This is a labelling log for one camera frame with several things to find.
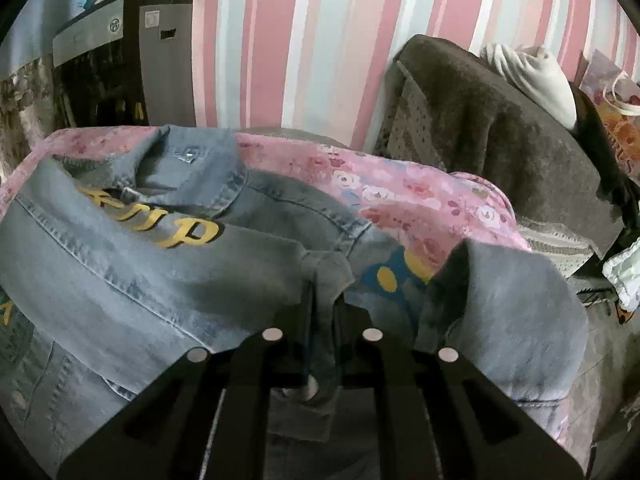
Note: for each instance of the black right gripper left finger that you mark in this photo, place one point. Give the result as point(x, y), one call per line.
point(205, 416)

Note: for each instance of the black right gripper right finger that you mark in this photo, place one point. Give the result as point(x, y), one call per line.
point(438, 419)

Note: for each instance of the blue denim jacket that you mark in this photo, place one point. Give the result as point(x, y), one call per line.
point(115, 270)

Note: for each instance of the pink floral bed sheet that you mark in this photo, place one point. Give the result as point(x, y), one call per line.
point(424, 209)

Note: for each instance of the white quilted blanket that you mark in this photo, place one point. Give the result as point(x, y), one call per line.
point(623, 272)

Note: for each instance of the black garment on sofa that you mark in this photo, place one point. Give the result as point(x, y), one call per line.
point(615, 187)

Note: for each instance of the brown blanket covered sofa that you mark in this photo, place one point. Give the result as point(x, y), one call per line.
point(445, 108)

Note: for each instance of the white folded garment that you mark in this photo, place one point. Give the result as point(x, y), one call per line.
point(537, 74)

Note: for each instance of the blue floral curtain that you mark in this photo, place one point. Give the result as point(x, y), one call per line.
point(27, 88)

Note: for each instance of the black silver water dispenser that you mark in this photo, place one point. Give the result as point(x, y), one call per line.
point(126, 63)

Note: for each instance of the pink floral gift bag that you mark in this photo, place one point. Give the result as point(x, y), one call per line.
point(616, 98)

